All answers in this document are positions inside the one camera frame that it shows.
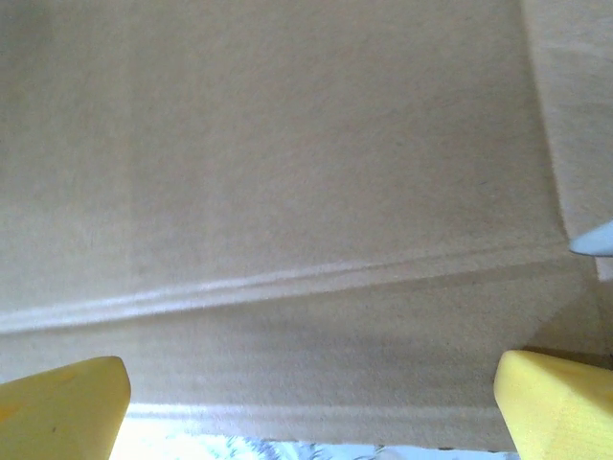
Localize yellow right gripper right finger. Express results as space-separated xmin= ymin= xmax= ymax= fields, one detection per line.
xmin=494 ymin=349 xmax=613 ymax=460

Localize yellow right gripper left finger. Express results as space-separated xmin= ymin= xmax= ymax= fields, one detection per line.
xmin=0 ymin=356 xmax=131 ymax=460

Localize floral printed tablecloth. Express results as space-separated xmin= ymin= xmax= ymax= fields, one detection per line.
xmin=110 ymin=429 xmax=521 ymax=460

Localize brown cardboard box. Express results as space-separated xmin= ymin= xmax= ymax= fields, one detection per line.
xmin=0 ymin=0 xmax=613 ymax=454

